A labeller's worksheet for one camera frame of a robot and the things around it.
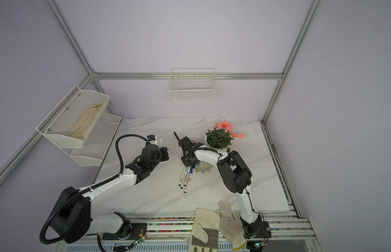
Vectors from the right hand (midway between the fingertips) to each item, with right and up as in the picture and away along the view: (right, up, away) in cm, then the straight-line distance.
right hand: (187, 160), depth 97 cm
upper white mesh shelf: (-57, +21, -20) cm, 64 cm away
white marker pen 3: (-2, -11, -8) cm, 14 cm away
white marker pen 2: (-2, -14, -9) cm, 16 cm away
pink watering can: (+27, +21, +5) cm, 35 cm away
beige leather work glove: (+11, -30, -24) cm, 40 cm away
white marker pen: (-13, +12, -13) cm, 22 cm away
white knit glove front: (+23, -29, -22) cm, 43 cm away
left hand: (-11, +8, -11) cm, 17 cm away
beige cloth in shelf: (-52, +20, -20) cm, 59 cm away
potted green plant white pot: (+19, +14, -9) cm, 25 cm away
